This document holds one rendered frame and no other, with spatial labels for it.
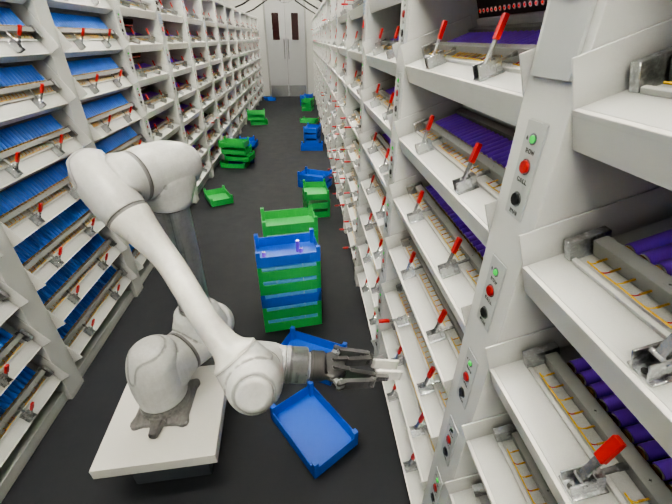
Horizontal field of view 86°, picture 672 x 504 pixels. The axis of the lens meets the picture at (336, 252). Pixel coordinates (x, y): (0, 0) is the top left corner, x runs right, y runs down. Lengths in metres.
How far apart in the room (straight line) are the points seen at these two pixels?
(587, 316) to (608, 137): 0.18
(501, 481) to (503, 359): 0.22
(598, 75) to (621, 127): 0.07
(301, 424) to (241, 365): 0.89
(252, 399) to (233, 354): 0.09
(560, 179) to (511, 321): 0.21
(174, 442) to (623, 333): 1.20
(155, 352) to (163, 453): 0.31
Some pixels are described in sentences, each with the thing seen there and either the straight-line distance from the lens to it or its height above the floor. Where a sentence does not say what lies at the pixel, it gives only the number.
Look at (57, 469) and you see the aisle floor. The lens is 1.79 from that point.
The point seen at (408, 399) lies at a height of 0.30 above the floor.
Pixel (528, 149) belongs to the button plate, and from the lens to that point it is 0.52.
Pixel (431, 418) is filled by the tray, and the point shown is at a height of 0.49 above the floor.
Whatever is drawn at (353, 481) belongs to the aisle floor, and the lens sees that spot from 1.47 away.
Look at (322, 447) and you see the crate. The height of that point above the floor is 0.00.
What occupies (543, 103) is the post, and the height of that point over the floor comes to 1.25.
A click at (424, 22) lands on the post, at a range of 1.12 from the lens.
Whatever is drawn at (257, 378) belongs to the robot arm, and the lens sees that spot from 0.70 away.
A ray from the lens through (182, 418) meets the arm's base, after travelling 1.37.
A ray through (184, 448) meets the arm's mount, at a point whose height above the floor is 0.24.
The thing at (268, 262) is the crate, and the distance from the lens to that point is 1.68.
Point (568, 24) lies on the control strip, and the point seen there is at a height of 1.33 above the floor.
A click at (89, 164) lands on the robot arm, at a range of 0.99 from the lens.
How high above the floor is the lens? 1.32
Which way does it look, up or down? 31 degrees down
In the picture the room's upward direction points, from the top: straight up
